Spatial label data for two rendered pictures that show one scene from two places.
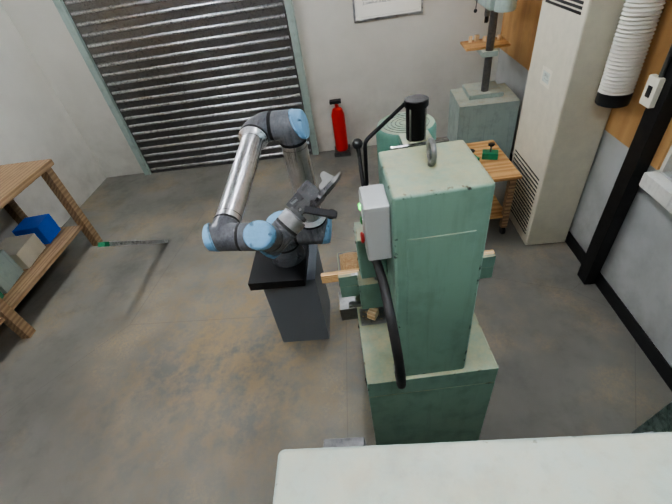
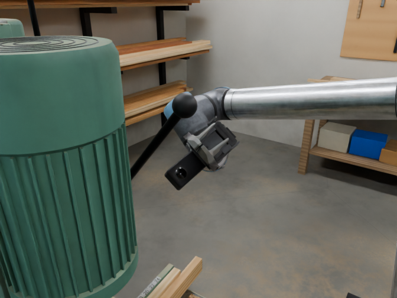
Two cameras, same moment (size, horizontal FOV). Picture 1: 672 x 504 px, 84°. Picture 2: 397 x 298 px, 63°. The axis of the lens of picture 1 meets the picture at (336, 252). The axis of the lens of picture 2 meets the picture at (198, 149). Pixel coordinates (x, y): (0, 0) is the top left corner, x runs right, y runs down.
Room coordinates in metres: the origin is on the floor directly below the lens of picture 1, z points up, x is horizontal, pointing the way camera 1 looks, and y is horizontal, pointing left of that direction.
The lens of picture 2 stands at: (1.37, -0.50, 1.55)
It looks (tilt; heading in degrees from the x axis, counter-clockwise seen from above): 24 degrees down; 118
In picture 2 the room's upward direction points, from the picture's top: straight up
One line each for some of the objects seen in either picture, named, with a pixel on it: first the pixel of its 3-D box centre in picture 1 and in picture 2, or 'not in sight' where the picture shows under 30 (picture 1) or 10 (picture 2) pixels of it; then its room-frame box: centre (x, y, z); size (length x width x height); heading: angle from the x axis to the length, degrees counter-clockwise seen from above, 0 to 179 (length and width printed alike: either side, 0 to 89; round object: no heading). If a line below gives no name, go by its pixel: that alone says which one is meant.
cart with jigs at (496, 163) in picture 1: (459, 186); not in sight; (2.41, -1.03, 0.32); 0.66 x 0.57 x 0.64; 85
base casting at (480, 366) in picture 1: (413, 317); not in sight; (0.92, -0.26, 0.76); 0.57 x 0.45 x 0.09; 177
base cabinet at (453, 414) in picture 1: (413, 370); not in sight; (0.92, -0.26, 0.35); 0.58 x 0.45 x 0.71; 177
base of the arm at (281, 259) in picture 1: (286, 249); not in sight; (1.61, 0.27, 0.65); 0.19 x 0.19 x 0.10
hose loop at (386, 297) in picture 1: (388, 324); not in sight; (0.64, -0.11, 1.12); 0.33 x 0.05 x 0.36; 177
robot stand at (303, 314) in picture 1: (299, 294); not in sight; (1.61, 0.27, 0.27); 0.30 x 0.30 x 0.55; 83
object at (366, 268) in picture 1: (370, 249); not in sight; (0.84, -0.10, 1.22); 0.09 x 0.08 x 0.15; 177
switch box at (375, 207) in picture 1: (375, 223); not in sight; (0.73, -0.11, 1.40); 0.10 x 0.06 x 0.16; 177
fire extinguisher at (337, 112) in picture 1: (339, 127); not in sight; (3.97, -0.28, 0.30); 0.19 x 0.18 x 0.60; 173
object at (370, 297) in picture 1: (372, 288); not in sight; (0.87, -0.10, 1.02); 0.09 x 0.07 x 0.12; 87
